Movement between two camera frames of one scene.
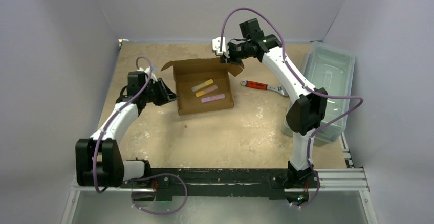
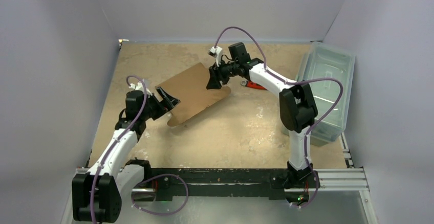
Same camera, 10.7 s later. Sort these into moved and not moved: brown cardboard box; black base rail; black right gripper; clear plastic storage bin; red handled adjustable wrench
Moved: black right gripper; brown cardboard box
Not moved: black base rail; red handled adjustable wrench; clear plastic storage bin
